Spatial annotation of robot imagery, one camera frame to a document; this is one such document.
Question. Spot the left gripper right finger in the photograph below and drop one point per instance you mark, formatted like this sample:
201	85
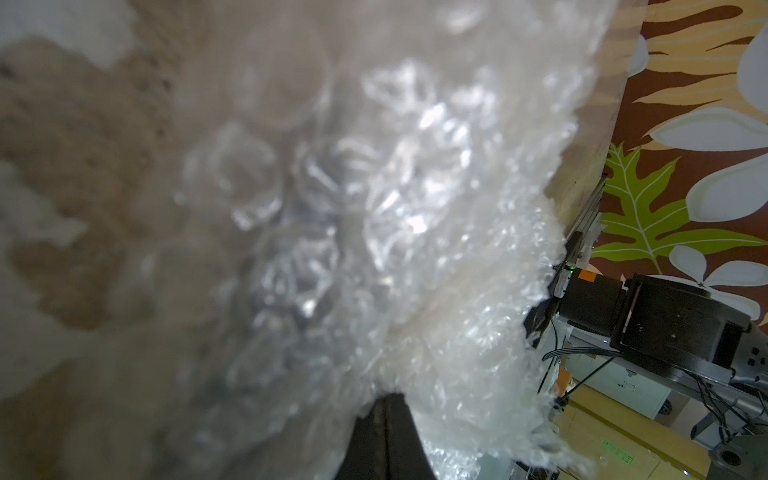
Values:
405	455

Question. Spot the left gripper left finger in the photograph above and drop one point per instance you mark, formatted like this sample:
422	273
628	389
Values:
366	455

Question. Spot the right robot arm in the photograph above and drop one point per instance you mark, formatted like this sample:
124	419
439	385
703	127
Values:
660	326

